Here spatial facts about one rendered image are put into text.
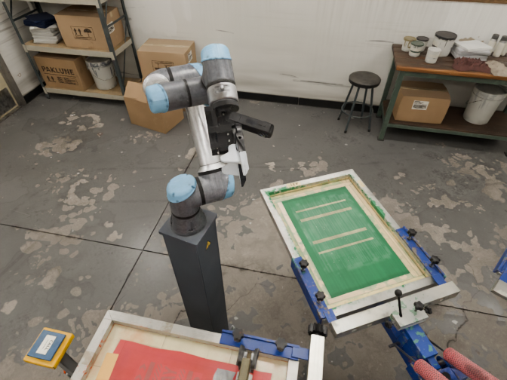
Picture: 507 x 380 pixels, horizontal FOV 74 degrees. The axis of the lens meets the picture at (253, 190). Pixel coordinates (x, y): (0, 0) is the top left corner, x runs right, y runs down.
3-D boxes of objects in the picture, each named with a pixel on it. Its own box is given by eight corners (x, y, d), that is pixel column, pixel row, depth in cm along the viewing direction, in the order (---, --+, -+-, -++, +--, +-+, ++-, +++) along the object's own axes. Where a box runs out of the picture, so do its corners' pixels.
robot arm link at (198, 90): (183, 89, 98) (184, 69, 88) (219, 82, 101) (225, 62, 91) (191, 114, 97) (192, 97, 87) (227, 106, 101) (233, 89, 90)
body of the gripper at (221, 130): (213, 159, 85) (205, 114, 87) (246, 154, 86) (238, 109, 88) (210, 151, 78) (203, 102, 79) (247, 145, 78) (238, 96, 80)
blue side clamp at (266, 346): (219, 348, 131) (219, 341, 126) (223, 336, 134) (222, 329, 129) (296, 366, 126) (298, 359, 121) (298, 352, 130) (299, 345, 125)
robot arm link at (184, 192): (167, 200, 139) (161, 176, 129) (198, 191, 142) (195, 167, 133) (173, 221, 131) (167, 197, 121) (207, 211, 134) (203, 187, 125)
